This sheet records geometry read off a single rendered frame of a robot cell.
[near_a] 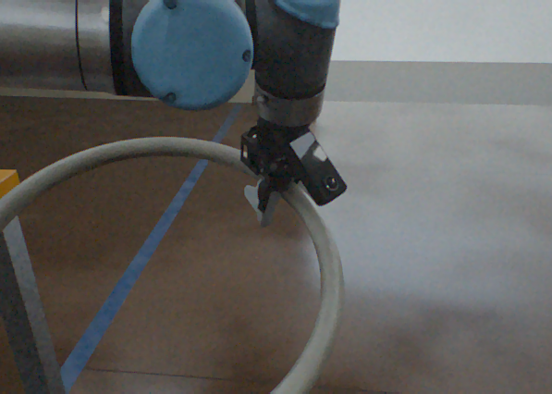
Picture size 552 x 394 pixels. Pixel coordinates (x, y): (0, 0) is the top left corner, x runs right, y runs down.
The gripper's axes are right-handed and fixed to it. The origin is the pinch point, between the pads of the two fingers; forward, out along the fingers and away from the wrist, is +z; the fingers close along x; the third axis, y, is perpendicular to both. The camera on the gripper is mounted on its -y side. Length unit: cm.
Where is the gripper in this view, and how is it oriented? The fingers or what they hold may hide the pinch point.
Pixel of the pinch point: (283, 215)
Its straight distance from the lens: 76.0
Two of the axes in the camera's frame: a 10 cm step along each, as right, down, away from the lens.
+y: -6.5, -6.0, 4.6
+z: -0.8, 6.6, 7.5
